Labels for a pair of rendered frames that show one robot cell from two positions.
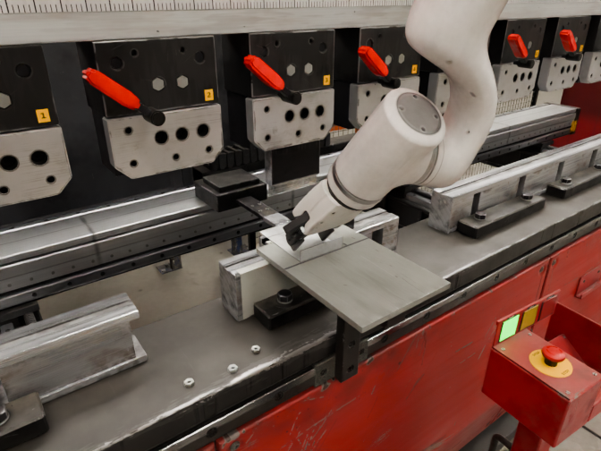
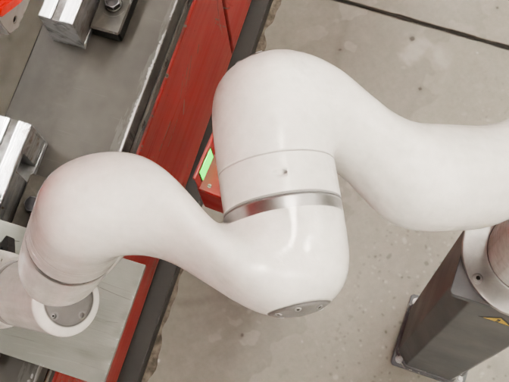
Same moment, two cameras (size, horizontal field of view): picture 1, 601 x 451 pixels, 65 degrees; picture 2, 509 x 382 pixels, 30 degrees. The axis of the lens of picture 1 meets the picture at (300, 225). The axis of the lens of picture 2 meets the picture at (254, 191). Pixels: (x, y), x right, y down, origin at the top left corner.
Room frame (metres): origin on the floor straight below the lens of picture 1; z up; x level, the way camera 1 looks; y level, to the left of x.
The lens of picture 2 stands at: (0.24, -0.25, 2.32)
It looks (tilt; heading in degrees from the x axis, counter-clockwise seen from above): 74 degrees down; 335
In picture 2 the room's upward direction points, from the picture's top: 11 degrees counter-clockwise
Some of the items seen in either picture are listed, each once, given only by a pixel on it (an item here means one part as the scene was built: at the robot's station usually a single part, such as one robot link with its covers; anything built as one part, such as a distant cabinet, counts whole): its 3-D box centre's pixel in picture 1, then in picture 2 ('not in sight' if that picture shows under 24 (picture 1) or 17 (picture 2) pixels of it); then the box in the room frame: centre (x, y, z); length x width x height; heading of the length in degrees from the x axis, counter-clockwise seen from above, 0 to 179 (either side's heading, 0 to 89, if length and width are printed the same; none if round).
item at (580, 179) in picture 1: (581, 180); not in sight; (1.31, -0.83, 0.89); 0.30 x 0.05 x 0.03; 126
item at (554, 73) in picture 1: (551, 52); not in sight; (1.22, -0.61, 1.26); 0.15 x 0.09 x 0.17; 126
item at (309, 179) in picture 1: (292, 163); not in sight; (0.77, 0.01, 1.13); 0.10 x 0.02 x 0.10; 126
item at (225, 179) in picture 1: (248, 198); not in sight; (0.89, 0.11, 1.01); 0.26 x 0.12 x 0.05; 36
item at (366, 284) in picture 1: (347, 267); (39, 297); (0.65, -0.07, 1.00); 0.26 x 0.18 x 0.01; 36
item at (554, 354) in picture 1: (552, 358); not in sight; (0.66, -0.46, 0.79); 0.04 x 0.04 x 0.04
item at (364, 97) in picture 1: (373, 74); not in sight; (0.87, -0.13, 1.26); 0.15 x 0.09 x 0.17; 126
